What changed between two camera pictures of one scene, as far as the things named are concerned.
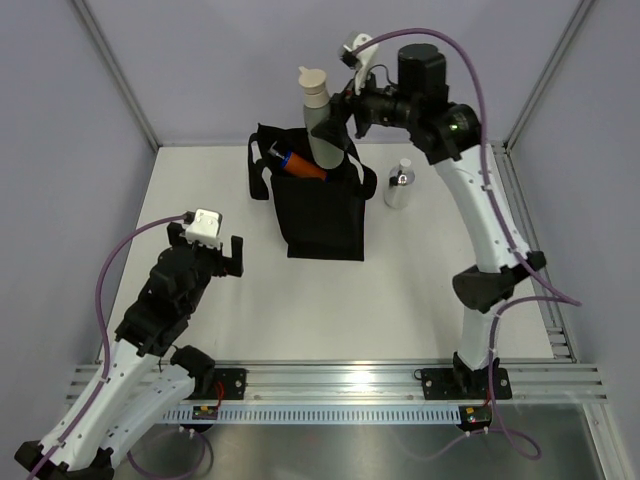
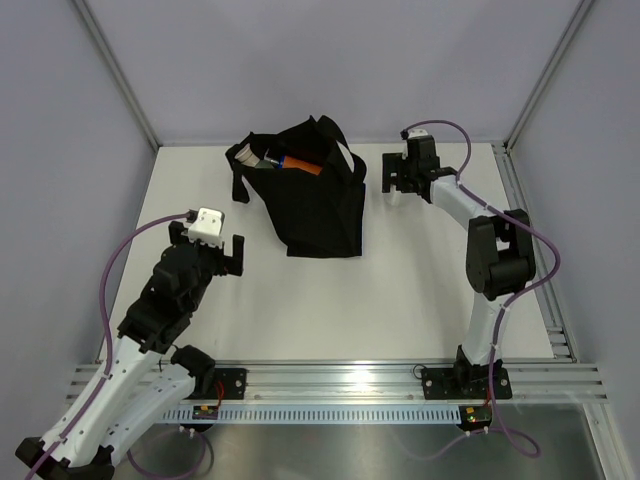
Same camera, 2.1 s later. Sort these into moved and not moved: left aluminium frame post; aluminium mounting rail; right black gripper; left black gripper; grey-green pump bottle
Moved: grey-green pump bottle; right black gripper
Not moved: left aluminium frame post; aluminium mounting rail; left black gripper
